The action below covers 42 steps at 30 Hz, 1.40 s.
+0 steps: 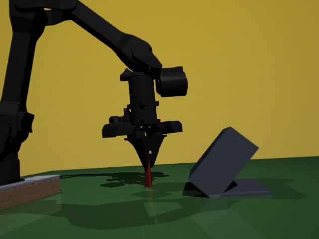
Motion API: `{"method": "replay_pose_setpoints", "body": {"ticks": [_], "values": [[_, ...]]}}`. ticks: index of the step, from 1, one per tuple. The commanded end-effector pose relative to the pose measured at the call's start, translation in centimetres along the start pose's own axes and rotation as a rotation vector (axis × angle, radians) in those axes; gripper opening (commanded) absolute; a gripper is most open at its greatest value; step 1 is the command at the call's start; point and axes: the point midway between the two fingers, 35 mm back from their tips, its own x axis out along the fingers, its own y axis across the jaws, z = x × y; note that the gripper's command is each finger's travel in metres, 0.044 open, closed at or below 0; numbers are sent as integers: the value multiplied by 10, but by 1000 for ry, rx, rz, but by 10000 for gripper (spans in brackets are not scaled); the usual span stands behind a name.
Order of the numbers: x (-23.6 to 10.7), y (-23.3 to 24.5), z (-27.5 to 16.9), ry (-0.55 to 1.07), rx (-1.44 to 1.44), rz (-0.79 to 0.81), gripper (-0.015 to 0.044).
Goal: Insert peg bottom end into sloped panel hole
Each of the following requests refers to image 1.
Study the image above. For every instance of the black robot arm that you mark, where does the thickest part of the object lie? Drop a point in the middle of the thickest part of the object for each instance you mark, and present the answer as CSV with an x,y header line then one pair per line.
x,y
28,20

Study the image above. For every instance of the dark red peg with grey band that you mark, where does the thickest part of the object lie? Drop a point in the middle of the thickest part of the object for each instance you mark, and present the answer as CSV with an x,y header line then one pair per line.
x,y
148,180

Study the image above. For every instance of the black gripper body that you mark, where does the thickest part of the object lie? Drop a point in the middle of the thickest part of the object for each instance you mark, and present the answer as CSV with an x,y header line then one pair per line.
x,y
143,113

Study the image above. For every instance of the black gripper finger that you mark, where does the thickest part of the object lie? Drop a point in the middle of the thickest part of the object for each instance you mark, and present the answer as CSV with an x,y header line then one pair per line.
x,y
141,145
154,146

